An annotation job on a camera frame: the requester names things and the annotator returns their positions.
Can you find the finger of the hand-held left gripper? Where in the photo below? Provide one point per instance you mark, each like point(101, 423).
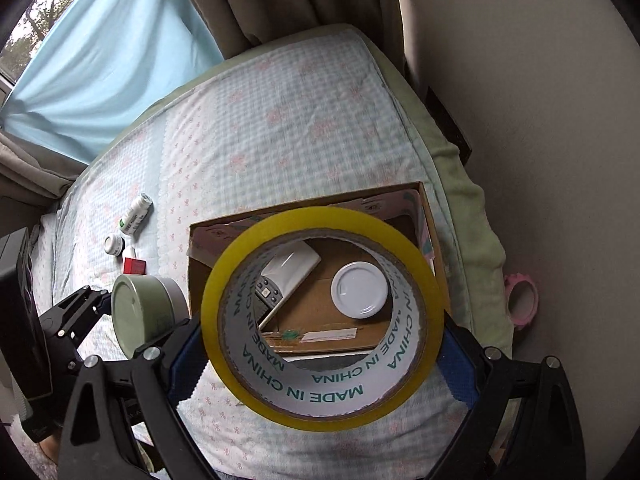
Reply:
point(75, 307)

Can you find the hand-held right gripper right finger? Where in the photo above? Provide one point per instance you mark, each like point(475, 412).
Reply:
point(457, 360)

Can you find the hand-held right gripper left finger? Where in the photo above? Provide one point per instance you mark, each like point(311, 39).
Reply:
point(181, 362)

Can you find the green metal tin can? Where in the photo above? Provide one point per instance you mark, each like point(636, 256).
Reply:
point(140, 310)

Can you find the yellow packing tape roll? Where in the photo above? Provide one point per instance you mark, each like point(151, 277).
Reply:
point(224, 280)

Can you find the cardboard box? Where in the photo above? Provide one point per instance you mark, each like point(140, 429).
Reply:
point(400, 202)

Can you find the small red box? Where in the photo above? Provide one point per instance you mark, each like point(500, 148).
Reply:
point(135, 266)

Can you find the small white round jar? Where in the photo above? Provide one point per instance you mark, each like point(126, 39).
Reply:
point(114, 245)

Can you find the white bottle with green label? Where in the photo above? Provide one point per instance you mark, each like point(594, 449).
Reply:
point(135, 215)

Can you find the white round lid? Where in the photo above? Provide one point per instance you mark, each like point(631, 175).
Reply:
point(361, 290)

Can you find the white remote control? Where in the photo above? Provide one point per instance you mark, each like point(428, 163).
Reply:
point(292, 266)

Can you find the green mattress pad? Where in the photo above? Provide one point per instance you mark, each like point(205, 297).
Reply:
point(465, 200)

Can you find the bed with checkered sheet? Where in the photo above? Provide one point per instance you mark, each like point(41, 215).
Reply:
point(280, 120)

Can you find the light blue curtain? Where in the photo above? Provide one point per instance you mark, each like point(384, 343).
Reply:
point(100, 45)

